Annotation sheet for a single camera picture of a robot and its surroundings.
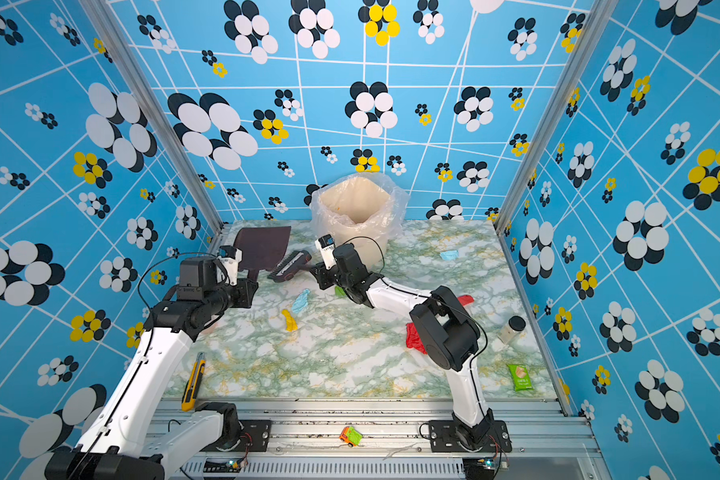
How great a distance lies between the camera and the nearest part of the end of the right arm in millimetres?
806

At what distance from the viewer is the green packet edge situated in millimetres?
821

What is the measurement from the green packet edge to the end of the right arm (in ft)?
1.85
